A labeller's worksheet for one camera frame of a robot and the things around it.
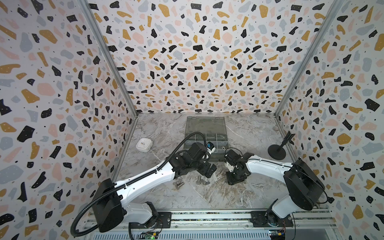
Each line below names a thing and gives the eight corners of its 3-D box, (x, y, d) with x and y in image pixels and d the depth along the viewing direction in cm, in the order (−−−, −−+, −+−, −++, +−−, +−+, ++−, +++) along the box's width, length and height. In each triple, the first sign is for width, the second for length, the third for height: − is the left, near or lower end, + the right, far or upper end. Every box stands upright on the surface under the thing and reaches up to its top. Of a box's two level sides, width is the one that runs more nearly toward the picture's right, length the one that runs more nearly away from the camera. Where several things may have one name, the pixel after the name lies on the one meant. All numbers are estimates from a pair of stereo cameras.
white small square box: (137, 152, 101) (135, 149, 97) (140, 141, 107) (138, 138, 103) (151, 152, 101) (149, 149, 97) (154, 141, 107) (152, 138, 103)
